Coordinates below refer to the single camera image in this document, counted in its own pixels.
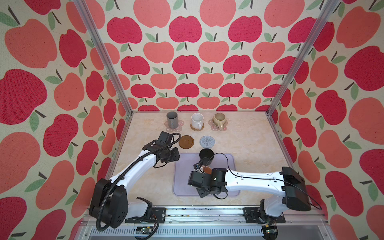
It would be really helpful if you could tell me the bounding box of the orange mug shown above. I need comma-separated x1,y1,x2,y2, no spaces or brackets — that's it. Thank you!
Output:
201,166,212,174

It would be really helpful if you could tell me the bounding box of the brown round coaster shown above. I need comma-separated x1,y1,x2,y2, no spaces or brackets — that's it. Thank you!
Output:
179,135,195,149

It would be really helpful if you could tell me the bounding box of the black mug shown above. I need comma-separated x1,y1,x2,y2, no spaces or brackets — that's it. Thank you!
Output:
199,149,215,166

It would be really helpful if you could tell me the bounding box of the pink flower coaster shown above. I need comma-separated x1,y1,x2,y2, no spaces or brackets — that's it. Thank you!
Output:
209,120,228,132
164,120,185,133

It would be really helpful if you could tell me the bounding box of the grey mug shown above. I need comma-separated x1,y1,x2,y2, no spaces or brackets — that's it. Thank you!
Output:
167,112,179,130

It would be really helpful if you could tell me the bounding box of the woven rattan round coaster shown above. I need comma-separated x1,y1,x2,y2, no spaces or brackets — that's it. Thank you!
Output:
190,122,204,131

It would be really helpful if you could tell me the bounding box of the grey round knitted coaster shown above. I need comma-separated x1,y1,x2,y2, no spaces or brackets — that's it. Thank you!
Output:
200,136,216,149

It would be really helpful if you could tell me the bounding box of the white mug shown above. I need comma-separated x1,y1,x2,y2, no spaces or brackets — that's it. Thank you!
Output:
191,113,204,123

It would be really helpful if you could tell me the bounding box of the beige mug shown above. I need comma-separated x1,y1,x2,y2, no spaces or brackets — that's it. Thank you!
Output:
213,113,227,131

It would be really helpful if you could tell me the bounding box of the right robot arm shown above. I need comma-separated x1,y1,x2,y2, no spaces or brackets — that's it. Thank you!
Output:
188,167,312,218

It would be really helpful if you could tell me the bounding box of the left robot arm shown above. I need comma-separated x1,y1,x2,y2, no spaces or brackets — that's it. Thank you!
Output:
89,148,180,232

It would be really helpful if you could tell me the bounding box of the lavender silicone tray mat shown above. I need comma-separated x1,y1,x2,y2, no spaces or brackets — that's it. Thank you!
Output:
173,153,236,197

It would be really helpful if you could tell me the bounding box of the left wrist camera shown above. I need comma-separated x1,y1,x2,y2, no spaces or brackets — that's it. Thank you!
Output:
157,131,174,146

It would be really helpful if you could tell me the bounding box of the front aluminium rail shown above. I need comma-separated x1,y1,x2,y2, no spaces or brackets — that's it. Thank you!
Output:
74,206,336,240

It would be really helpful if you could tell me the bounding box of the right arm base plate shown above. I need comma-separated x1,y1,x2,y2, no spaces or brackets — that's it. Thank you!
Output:
243,208,286,225

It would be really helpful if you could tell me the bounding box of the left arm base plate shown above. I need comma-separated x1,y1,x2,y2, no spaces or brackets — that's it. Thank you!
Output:
125,208,166,224

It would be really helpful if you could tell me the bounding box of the left aluminium frame post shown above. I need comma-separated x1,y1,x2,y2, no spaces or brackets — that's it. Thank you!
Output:
74,1,133,118

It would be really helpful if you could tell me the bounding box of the aluminium frame post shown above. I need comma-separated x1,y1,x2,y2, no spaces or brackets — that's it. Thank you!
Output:
266,0,341,118
74,1,133,118

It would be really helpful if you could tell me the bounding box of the right aluminium frame post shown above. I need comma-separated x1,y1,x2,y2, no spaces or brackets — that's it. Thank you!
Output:
266,0,341,118

